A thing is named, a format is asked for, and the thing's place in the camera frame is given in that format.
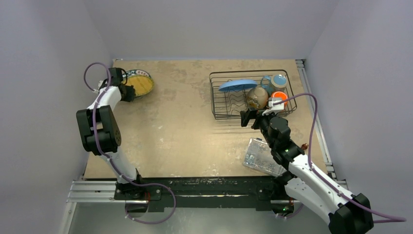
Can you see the blue butterfly mug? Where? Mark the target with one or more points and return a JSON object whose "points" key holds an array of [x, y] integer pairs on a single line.
{"points": [[276, 83]]}

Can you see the black wire dish rack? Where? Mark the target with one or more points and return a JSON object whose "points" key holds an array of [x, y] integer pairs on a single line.
{"points": [[228, 105]]}

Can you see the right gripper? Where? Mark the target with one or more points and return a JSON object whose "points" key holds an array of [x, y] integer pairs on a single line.
{"points": [[248, 117]]}

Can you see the yellow green-rimmed plate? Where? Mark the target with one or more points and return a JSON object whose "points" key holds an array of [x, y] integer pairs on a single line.
{"points": [[140, 81]]}

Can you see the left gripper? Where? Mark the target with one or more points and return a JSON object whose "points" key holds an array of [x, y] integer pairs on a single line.
{"points": [[131, 92]]}

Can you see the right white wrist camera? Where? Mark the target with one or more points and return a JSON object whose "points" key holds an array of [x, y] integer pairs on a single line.
{"points": [[274, 106]]}

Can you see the aluminium rail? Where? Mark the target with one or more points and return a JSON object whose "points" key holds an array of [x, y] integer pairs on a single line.
{"points": [[318, 127]]}

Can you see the clear plastic screw box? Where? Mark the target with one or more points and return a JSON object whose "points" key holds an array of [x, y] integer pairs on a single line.
{"points": [[258, 157]]}

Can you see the black base frame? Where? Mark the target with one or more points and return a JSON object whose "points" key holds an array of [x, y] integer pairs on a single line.
{"points": [[262, 193]]}

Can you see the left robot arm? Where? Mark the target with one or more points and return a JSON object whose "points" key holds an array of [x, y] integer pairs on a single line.
{"points": [[101, 135]]}

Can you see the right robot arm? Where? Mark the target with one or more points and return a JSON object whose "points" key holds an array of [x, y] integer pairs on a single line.
{"points": [[339, 208]]}

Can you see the orange cup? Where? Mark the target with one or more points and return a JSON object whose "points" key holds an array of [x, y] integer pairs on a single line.
{"points": [[277, 96]]}

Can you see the light blue plate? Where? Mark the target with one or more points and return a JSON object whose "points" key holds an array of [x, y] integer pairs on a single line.
{"points": [[237, 85]]}

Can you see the beige floral bowl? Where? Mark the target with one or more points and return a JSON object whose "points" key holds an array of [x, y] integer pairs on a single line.
{"points": [[257, 98]]}

